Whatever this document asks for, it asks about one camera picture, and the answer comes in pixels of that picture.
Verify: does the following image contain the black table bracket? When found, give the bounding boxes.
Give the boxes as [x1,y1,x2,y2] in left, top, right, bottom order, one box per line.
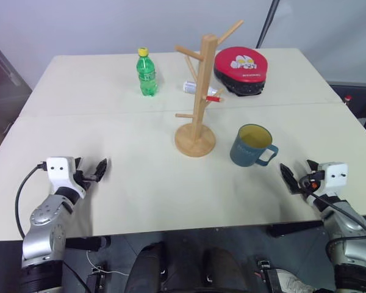
[266,220,325,239]
[65,236,112,253]

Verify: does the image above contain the green plastic bottle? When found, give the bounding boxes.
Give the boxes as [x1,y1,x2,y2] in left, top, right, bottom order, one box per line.
[136,46,159,98]

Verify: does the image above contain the black floor device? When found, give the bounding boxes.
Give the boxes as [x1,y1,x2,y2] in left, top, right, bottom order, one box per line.
[255,258,282,293]

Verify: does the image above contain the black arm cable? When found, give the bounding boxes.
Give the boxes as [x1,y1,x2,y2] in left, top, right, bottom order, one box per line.
[14,163,48,240]
[301,179,366,260]

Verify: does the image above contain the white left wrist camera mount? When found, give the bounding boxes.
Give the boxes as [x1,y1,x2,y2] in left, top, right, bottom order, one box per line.
[45,156,87,199]

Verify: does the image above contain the black slanted pole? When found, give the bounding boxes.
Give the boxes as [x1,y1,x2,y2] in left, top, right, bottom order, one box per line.
[255,0,282,49]

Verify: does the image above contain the blue mug with handle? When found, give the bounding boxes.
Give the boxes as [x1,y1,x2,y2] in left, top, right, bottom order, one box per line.
[229,123,279,168]

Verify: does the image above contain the small white lying bottle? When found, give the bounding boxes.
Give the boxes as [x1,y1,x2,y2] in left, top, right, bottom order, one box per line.
[182,80,218,96]

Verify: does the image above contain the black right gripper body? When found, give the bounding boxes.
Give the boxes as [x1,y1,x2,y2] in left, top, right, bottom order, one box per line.
[297,170,326,197]

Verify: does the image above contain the red black boxing pad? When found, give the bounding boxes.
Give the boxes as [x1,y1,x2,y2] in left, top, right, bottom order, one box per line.
[213,46,270,98]

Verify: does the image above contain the wooden mug tree stand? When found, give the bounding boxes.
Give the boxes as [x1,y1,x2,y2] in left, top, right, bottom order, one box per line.
[174,20,245,158]

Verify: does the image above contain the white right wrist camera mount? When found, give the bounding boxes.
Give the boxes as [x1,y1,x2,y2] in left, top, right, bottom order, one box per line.
[318,162,349,197]

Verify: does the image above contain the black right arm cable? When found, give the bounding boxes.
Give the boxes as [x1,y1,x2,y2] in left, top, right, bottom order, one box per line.
[301,179,366,260]

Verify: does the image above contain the thin white floor wire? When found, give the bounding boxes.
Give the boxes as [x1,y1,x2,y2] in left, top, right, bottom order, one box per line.
[85,250,129,276]

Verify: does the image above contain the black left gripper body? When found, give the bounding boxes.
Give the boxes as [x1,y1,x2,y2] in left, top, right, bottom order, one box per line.
[72,164,99,190]

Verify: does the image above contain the dark rounded shape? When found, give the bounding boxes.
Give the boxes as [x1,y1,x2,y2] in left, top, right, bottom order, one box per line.
[198,247,254,293]
[124,241,169,293]

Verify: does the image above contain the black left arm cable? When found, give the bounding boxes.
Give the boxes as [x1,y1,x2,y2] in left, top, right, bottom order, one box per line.
[14,163,48,240]

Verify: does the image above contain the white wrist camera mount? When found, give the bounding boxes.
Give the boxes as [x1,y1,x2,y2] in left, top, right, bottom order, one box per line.
[45,156,87,199]
[318,162,349,197]

